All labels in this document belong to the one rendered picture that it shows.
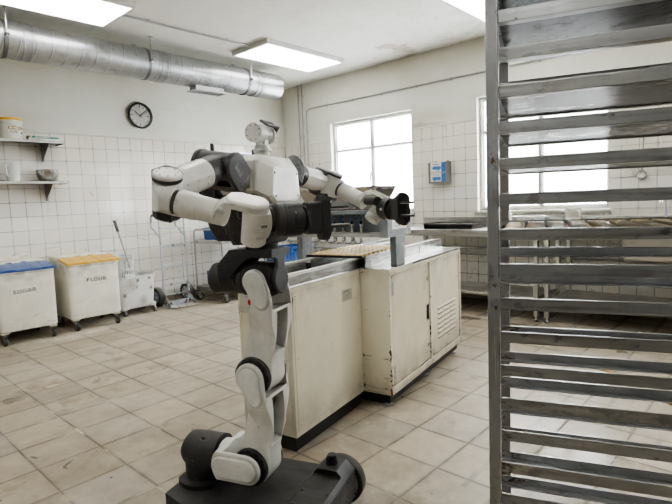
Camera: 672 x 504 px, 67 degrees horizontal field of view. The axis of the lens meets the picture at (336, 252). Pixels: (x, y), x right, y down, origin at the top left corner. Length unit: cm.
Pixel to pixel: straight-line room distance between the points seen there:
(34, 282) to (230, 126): 347
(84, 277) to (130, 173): 157
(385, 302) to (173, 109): 489
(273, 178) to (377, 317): 152
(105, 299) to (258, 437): 417
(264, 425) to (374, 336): 127
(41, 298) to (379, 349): 370
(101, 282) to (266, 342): 421
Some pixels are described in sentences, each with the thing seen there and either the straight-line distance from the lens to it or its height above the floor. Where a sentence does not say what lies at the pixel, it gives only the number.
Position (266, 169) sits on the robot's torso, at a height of 136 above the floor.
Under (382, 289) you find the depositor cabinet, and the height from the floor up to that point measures 72.
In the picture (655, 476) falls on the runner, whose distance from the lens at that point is 203.
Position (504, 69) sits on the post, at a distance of 183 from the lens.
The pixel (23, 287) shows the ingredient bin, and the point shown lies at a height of 54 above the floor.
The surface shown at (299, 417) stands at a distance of 263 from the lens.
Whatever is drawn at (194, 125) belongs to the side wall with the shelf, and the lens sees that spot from 730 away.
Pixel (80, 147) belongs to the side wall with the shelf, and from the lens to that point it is 657.
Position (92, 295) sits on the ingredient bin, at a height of 35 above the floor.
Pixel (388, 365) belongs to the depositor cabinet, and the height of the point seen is 27.
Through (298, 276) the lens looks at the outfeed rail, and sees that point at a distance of 250.
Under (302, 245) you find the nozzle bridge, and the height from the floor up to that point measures 96.
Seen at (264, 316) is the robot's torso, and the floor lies 86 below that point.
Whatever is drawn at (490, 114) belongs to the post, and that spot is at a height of 144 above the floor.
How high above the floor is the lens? 125
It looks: 6 degrees down
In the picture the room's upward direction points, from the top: 2 degrees counter-clockwise
